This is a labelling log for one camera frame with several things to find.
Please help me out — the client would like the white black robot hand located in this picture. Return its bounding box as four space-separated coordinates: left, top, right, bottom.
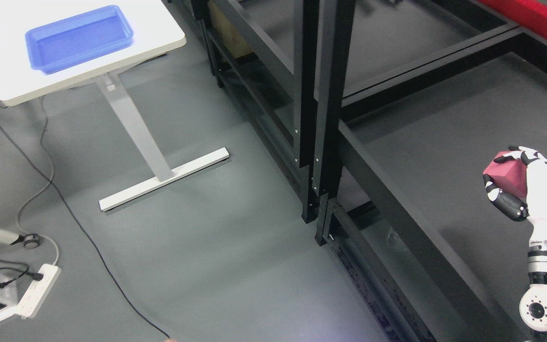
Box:
482 145 547 247

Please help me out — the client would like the pink foam block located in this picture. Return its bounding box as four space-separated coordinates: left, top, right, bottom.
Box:
483 157 527 200

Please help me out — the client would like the black metal right shelf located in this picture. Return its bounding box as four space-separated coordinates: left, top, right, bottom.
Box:
313 0 547 342

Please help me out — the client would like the black metal shelf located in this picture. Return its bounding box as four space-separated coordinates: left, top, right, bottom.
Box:
182 0 518 223
313 0 547 342

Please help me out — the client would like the black metal left shelf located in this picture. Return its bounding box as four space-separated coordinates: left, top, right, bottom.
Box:
182 0 518 223

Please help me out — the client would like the blue plastic tray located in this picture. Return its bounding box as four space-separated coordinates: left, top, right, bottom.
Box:
25 5 134 75

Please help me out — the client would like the red metal beam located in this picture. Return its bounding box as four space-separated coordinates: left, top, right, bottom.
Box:
480 0 547 39

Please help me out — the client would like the white height-adjustable table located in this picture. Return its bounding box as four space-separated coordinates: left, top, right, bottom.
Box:
0 0 230 212

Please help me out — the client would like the white power strip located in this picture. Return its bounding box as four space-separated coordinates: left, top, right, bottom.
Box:
15 264 61 318

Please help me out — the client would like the long black floor cable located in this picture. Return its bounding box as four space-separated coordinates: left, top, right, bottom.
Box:
0 90 172 340

